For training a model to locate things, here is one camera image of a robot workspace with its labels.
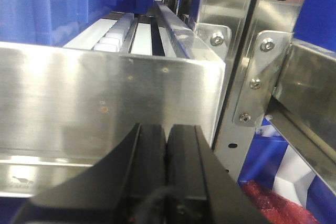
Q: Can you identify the white foam block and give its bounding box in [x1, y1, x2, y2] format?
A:
[272, 145, 316, 208]

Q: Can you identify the blue bin lower right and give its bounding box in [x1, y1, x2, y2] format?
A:
[238, 120, 335, 223]

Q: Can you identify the stainless steel right shelf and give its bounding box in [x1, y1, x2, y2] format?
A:
[215, 0, 335, 191]

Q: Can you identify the stainless steel left shelf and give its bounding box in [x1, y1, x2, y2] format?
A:
[0, 0, 259, 198]

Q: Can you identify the red mesh bag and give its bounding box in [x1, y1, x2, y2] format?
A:
[241, 180, 319, 223]

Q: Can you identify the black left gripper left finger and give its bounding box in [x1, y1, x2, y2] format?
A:
[13, 124, 167, 223]

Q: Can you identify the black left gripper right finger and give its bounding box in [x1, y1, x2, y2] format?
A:
[166, 124, 269, 223]

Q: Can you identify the stainless steel shelf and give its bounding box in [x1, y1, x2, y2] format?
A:
[215, 0, 335, 191]
[0, 0, 259, 198]

